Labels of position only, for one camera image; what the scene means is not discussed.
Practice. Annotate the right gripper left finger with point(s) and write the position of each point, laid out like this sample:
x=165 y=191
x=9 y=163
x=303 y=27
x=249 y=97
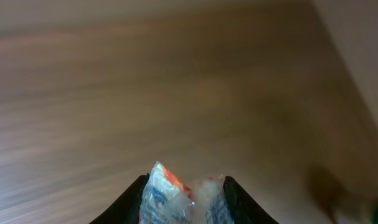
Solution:
x=125 y=209

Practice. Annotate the red pocket tissue pack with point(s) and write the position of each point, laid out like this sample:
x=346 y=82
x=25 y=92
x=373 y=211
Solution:
x=167 y=200

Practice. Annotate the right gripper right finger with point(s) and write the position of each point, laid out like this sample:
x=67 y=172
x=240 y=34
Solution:
x=243 y=208

